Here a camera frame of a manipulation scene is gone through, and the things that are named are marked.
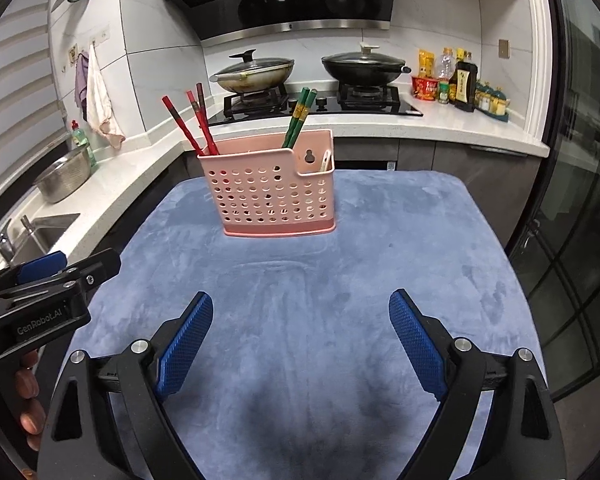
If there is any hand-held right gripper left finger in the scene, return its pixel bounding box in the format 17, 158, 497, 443
37, 290, 215, 480

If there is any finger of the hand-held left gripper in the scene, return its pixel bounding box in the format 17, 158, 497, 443
17, 252, 67, 283
0, 247, 122, 302

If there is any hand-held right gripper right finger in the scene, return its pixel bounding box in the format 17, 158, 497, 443
388, 288, 566, 480

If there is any red chopstick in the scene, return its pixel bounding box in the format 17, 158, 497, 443
161, 96, 204, 157
186, 90, 210, 156

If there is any pink perforated utensil holder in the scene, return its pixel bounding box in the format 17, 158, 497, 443
196, 129, 338, 239

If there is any green chopstick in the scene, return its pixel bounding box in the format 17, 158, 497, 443
280, 87, 311, 150
287, 89, 318, 150

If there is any person's left hand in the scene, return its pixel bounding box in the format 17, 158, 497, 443
0, 350, 48, 453

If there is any stainless steel sink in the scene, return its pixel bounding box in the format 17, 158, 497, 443
0, 212, 81, 281

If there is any stainless steel bowl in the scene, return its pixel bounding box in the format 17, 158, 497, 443
32, 142, 92, 204

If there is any green dish soap bottle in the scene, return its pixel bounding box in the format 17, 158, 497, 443
70, 120, 97, 168

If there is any blue plush blanket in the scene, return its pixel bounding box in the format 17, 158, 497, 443
67, 170, 548, 480

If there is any white window blind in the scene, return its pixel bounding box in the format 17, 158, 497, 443
0, 0, 76, 211

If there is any white hanging towel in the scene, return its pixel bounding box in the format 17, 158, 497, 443
82, 44, 126, 150

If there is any purple cloth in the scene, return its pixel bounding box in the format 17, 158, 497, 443
75, 52, 91, 111

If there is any white kitchen counter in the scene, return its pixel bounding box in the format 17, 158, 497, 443
0, 105, 551, 286

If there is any black framed glass door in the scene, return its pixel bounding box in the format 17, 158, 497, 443
505, 0, 600, 401

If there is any wok with glass lid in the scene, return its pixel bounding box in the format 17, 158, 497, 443
210, 49, 296, 95

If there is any red instant noodle cup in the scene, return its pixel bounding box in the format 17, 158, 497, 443
411, 75, 441, 102

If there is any black gas stove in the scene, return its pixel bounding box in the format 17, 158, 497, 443
207, 84, 424, 127

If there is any dark soy sauce bottle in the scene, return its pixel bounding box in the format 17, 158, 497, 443
454, 49, 479, 112

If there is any clear plastic bottle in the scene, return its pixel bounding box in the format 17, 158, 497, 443
437, 47, 456, 83

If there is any black wok with lid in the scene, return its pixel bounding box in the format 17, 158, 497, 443
321, 42, 412, 87

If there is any yellow packet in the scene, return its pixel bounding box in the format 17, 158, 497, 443
418, 49, 438, 78

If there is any black range hood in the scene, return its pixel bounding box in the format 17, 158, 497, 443
150, 0, 405, 48

